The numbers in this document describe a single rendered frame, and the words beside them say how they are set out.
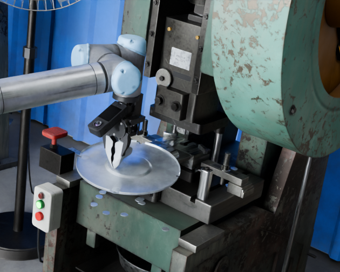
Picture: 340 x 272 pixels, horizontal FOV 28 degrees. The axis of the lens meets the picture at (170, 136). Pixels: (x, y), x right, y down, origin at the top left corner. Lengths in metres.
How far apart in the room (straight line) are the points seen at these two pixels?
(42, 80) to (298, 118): 0.58
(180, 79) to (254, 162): 0.40
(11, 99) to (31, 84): 0.06
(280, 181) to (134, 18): 0.70
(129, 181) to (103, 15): 2.06
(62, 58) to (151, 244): 2.23
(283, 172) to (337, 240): 1.06
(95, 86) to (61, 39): 2.45
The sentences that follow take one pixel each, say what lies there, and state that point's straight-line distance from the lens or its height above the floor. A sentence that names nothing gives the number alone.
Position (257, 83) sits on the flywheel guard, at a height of 1.15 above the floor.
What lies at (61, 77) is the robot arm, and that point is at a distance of 1.52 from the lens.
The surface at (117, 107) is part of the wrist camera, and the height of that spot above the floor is 0.96.
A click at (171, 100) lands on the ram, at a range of 1.95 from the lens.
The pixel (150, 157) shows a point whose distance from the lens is 1.94.
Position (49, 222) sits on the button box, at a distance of 2.08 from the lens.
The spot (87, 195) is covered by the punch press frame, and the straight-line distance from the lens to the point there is 2.09.
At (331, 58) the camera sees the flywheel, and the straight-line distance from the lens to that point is 1.84.
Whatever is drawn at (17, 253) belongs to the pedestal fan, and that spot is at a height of 0.02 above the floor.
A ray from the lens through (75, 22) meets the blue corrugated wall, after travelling 3.93.
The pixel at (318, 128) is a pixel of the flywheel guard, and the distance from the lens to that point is 1.71.
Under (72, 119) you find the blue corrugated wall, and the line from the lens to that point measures 4.07.
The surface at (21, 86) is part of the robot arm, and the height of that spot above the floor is 1.08.
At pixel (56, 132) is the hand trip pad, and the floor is 0.76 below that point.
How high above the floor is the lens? 1.54
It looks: 21 degrees down
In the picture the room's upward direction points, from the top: 9 degrees clockwise
